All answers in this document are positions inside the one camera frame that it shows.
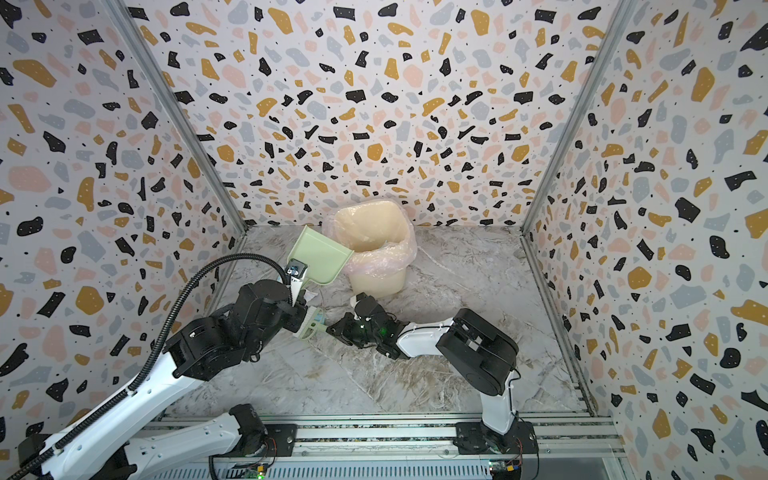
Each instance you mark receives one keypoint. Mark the green dustpan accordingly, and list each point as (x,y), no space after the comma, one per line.
(324,257)

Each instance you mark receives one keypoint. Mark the corner aluminium post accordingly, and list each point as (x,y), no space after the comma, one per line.
(603,56)
(123,22)

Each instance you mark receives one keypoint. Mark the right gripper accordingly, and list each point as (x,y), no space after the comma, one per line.
(349,327)

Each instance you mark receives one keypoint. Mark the green hand brush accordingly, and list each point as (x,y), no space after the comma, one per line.
(314,322)

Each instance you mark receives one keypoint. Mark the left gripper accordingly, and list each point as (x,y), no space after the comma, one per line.
(301,310)

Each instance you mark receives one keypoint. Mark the pink plastic bin liner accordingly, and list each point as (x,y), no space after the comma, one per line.
(384,255)

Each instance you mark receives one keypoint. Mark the right corner aluminium post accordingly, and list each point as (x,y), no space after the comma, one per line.
(603,56)

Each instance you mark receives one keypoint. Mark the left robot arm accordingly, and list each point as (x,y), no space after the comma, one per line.
(104,444)

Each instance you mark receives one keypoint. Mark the left corner aluminium post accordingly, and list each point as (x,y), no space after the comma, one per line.
(123,22)

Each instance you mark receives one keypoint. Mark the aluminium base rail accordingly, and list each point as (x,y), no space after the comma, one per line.
(417,446)

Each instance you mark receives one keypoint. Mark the cream trash bin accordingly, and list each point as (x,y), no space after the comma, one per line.
(378,249)

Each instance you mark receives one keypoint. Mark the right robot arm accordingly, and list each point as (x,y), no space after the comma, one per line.
(484,356)

